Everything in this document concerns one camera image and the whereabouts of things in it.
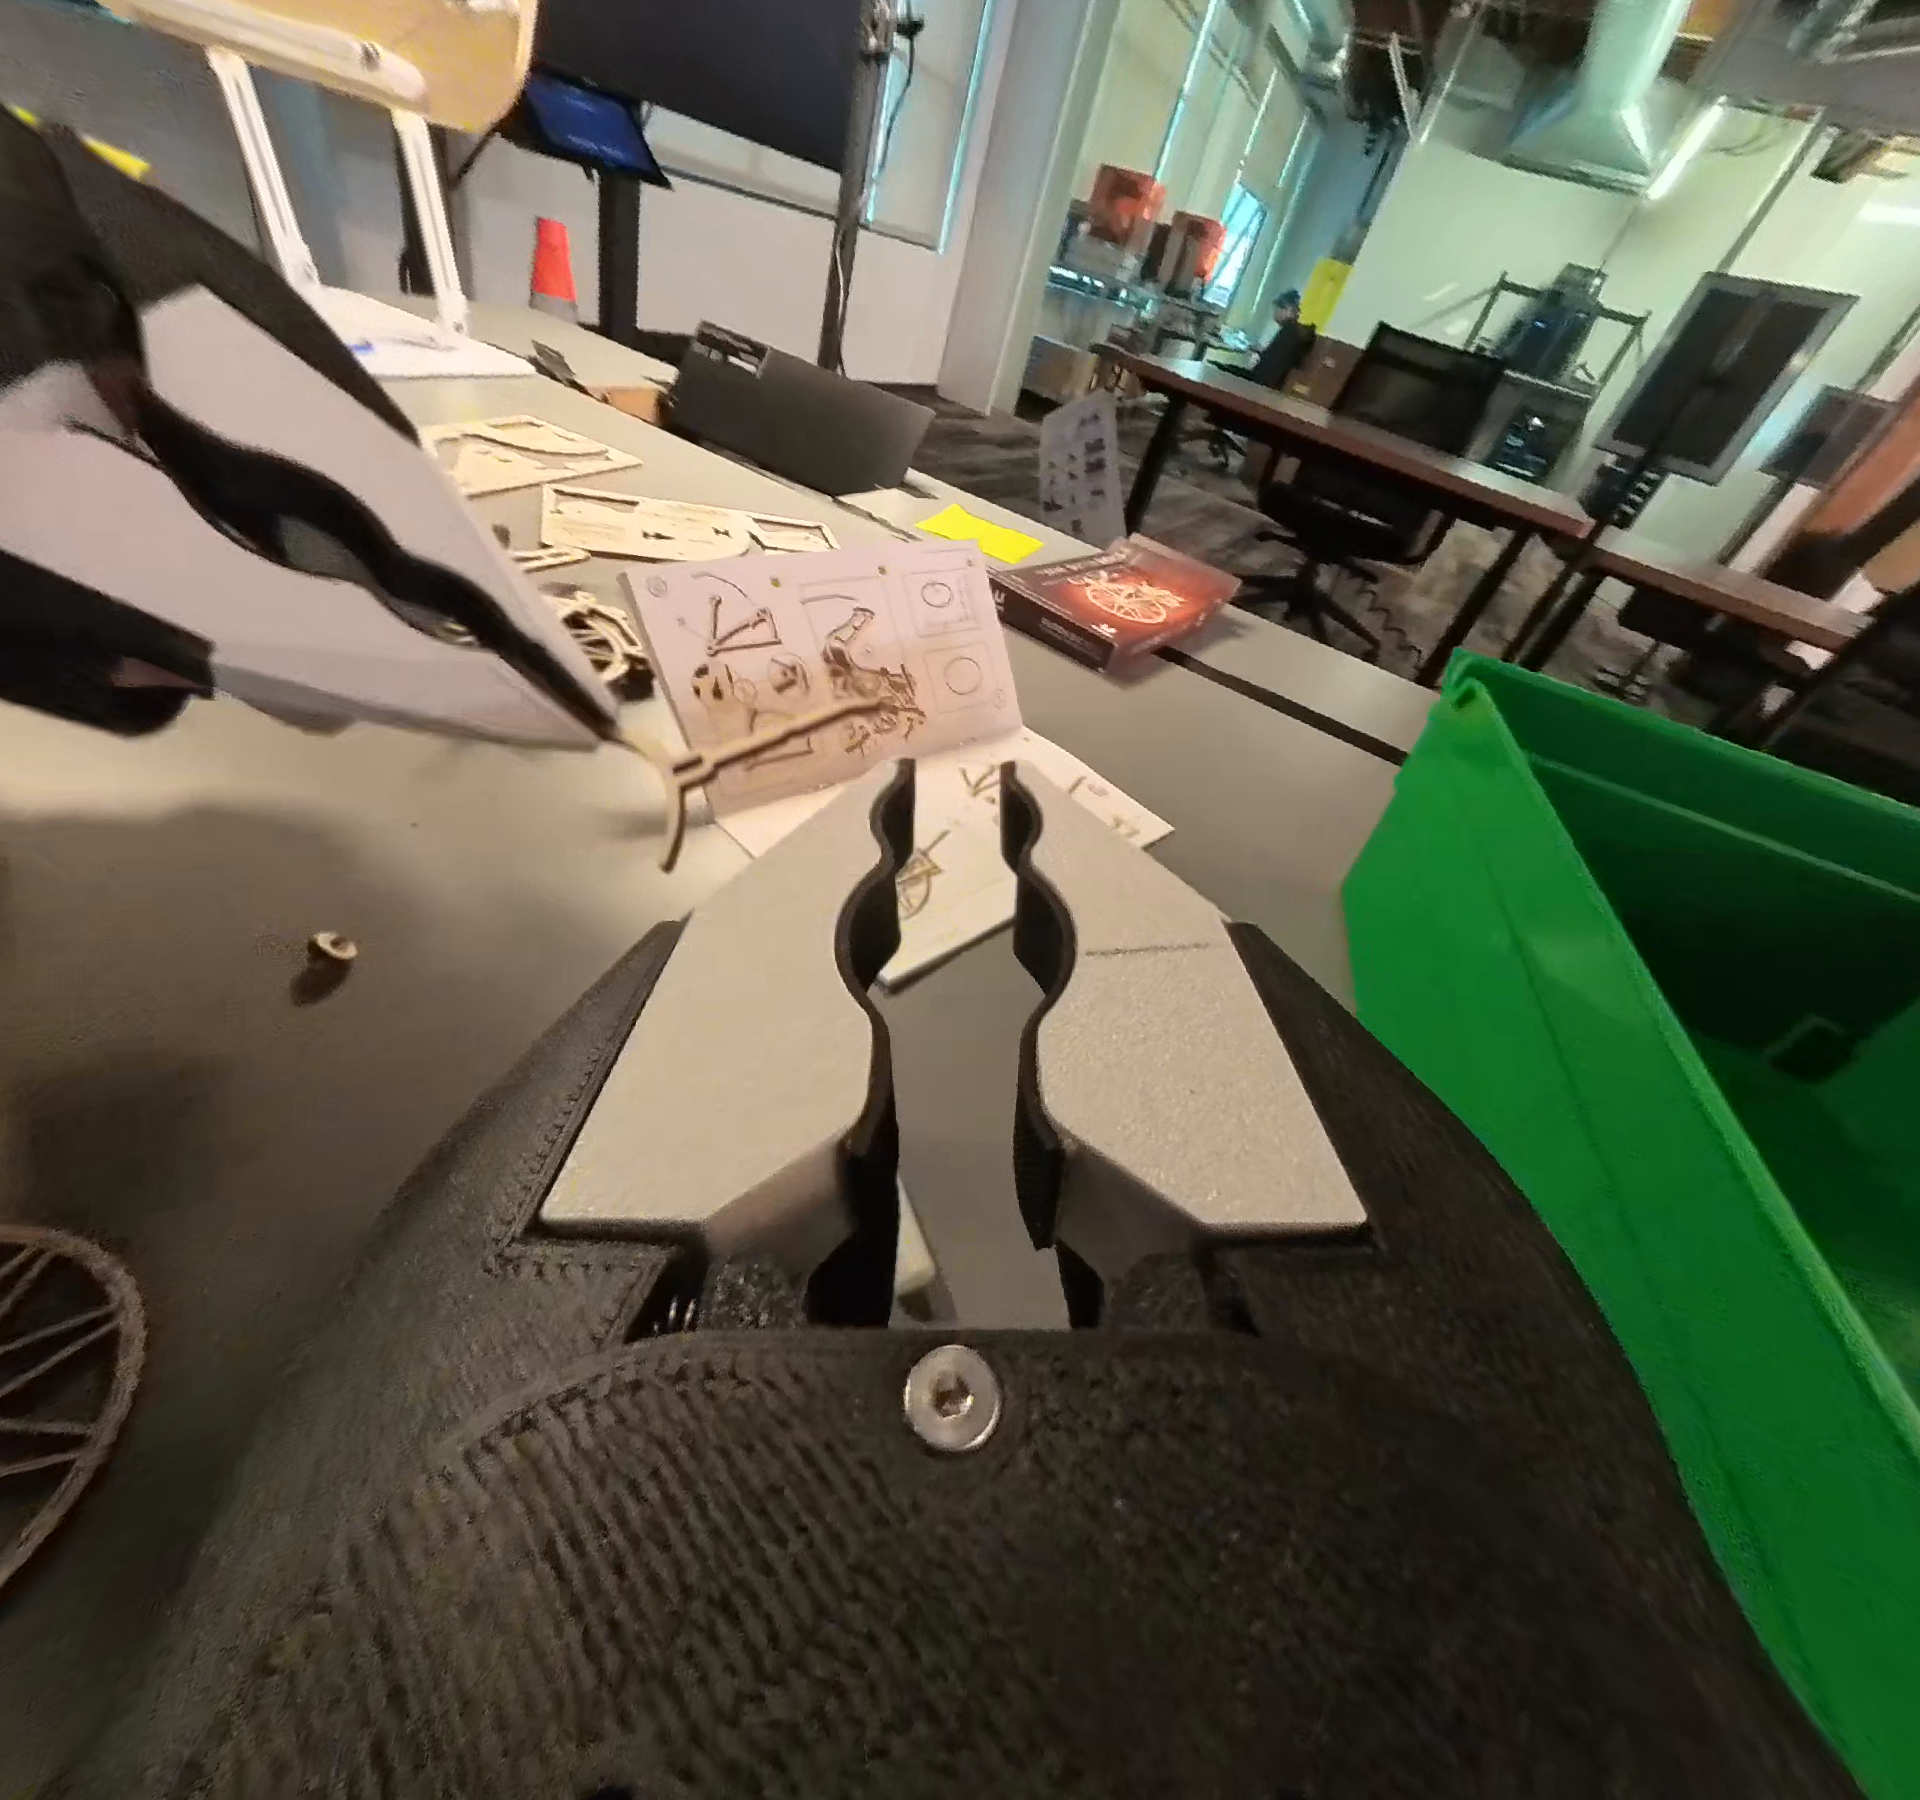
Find green plastic bin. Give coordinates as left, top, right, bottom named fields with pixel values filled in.
left=1343, top=649, right=1920, bottom=1800

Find blue screen on post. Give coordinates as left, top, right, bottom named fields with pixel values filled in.
left=517, top=76, right=670, bottom=347

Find long wooden stick part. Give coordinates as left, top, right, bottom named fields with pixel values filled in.
left=655, top=690, right=936, bottom=876

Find white paper sheet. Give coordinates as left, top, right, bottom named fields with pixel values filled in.
left=323, top=285, right=535, bottom=376

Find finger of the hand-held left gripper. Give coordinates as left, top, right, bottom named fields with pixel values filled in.
left=136, top=272, right=619, bottom=749
left=0, top=364, right=599, bottom=755

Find wooden laser-cut parts sheet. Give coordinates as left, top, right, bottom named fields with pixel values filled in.
left=541, top=487, right=837, bottom=563
left=424, top=416, right=624, bottom=501

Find metal shelf rack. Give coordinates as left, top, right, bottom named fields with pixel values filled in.
left=1462, top=263, right=1643, bottom=483

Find dark red model kit box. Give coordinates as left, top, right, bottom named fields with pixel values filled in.
left=989, top=534, right=1245, bottom=678

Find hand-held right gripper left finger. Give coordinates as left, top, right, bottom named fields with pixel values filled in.
left=536, top=764, right=921, bottom=1294

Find black cardboard box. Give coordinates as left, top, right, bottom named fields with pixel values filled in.
left=668, top=323, right=936, bottom=497

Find partly built wooden bicycle model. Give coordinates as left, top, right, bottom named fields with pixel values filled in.
left=502, top=584, right=657, bottom=704

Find dark blue backdrop panel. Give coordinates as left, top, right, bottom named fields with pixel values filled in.
left=532, top=0, right=901, bottom=174

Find white instruction booklet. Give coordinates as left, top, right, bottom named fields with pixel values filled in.
left=619, top=546, right=1174, bottom=992

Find brown wooden table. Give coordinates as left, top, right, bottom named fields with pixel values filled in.
left=1575, top=528, right=1877, bottom=678

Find metal light stand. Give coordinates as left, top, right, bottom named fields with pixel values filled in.
left=817, top=0, right=924, bottom=370

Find black office chair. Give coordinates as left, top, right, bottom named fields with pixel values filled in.
left=1254, top=318, right=1509, bottom=655

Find long brown table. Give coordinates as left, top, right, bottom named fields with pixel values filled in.
left=1102, top=351, right=1596, bottom=633

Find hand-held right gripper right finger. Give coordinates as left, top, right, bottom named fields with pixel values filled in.
left=997, top=764, right=1374, bottom=1294

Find white printed leaflet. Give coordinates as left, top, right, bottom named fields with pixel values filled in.
left=1038, top=395, right=1126, bottom=516

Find white table frame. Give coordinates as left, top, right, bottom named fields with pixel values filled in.
left=90, top=0, right=519, bottom=333

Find metal ventilation hood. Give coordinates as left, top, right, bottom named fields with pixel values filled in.
left=1501, top=0, right=1703, bottom=190

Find wooden spoked wheel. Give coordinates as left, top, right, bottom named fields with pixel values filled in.
left=0, top=1223, right=147, bottom=1594

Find black monitor on stand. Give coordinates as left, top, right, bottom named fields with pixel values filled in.
left=1594, top=271, right=1859, bottom=488

